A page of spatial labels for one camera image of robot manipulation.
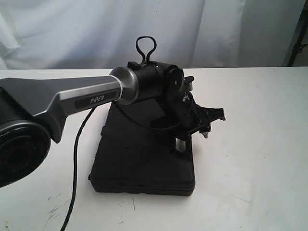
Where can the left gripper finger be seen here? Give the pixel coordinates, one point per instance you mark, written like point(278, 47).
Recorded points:
point(180, 145)

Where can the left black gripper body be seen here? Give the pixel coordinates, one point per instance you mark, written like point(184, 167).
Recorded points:
point(183, 116)

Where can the black plastic tool case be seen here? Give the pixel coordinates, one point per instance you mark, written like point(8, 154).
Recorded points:
point(133, 159)

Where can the left robot arm Piper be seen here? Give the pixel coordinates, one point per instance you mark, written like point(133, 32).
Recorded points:
point(33, 112)

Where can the white backdrop curtain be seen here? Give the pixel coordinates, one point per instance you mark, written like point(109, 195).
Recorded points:
point(101, 34)

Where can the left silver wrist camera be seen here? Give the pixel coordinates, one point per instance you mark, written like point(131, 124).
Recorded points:
point(188, 83)

